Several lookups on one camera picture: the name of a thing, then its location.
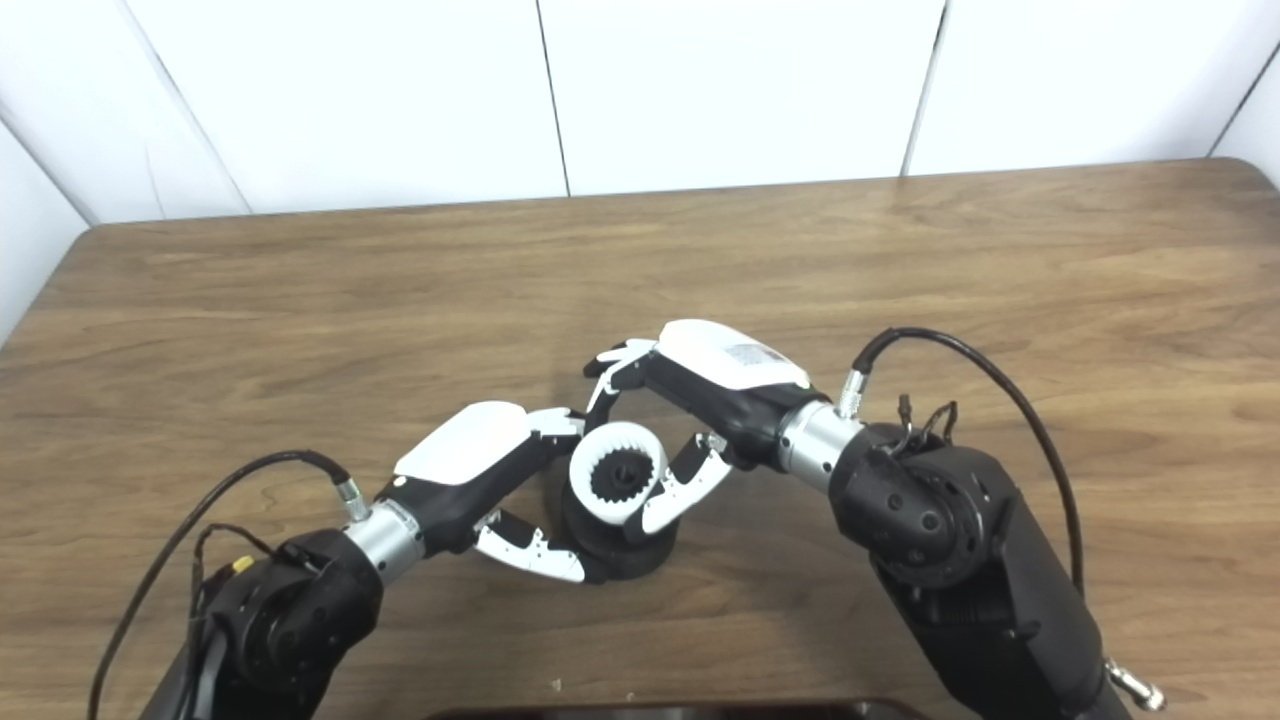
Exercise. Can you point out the silver metal plug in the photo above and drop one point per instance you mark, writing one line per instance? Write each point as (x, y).
(1135, 688)

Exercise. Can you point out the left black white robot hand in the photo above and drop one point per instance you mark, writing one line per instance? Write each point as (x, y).
(465, 445)

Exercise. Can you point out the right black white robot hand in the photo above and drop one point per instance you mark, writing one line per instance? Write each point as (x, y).
(730, 375)

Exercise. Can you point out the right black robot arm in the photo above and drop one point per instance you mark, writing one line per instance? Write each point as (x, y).
(960, 560)

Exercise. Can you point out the dark glossy robot chest edge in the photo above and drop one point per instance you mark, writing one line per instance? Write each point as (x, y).
(670, 713)

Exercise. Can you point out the round black plastic part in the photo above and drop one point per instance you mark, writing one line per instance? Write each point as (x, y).
(625, 560)

